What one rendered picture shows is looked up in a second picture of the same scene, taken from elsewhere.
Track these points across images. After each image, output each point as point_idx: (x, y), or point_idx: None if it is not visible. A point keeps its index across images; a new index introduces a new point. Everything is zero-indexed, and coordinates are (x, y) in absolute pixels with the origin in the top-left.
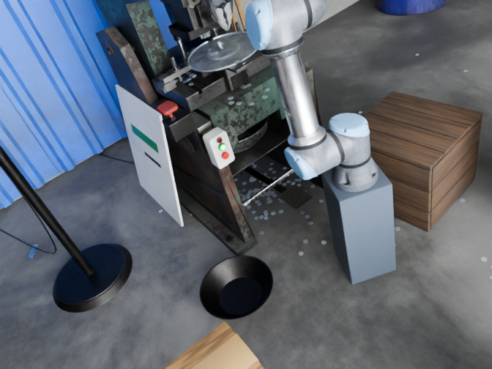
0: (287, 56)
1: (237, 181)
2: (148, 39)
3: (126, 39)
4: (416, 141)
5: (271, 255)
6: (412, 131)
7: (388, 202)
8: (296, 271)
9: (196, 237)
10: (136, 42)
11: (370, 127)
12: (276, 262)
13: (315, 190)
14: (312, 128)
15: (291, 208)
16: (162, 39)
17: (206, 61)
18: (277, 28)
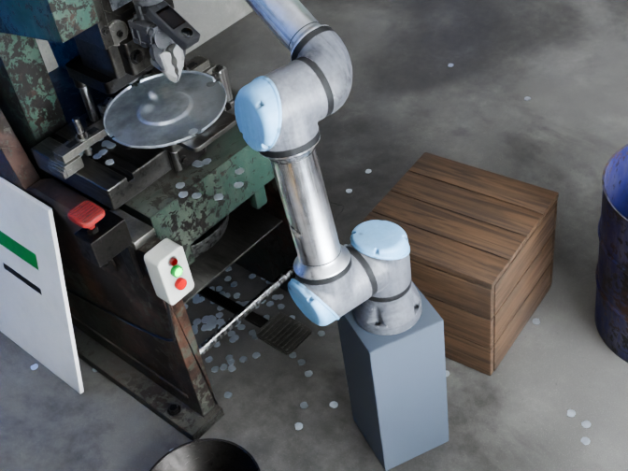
0: (299, 160)
1: None
2: (26, 81)
3: None
4: (469, 241)
5: (250, 433)
6: (461, 224)
7: (437, 345)
8: (294, 456)
9: (111, 411)
10: (2, 85)
11: (398, 216)
12: (260, 445)
13: None
14: (333, 253)
15: (272, 348)
16: (48, 80)
17: (138, 128)
18: (288, 125)
